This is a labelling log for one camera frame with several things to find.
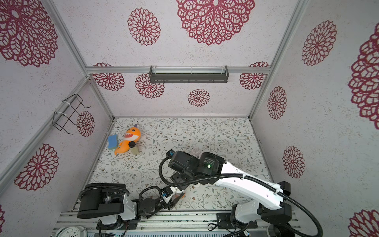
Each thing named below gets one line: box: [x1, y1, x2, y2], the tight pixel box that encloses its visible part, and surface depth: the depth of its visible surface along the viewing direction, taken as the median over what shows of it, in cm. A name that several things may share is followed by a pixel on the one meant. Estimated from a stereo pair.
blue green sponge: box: [107, 134, 118, 150], surface depth 105 cm
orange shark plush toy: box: [114, 124, 142, 156], surface depth 102 cm
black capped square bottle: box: [128, 140, 140, 156], surface depth 96 cm
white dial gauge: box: [54, 225, 88, 237], surface depth 69 cm
